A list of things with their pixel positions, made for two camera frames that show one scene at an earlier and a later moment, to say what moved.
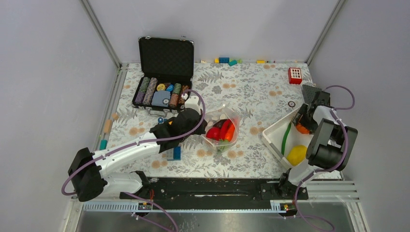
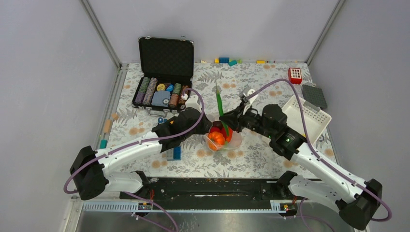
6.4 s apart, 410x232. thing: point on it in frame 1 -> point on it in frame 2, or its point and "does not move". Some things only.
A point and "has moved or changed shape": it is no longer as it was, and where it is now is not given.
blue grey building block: (173, 153) does not move
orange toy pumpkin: (302, 129) -> (215, 138)
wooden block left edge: (107, 126) does not move
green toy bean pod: (284, 138) has moved or changed shape
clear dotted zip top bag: (223, 127) does not move
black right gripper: (303, 110) -> (236, 118)
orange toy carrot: (230, 132) does not move
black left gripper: (202, 130) does not move
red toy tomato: (214, 133) does not move
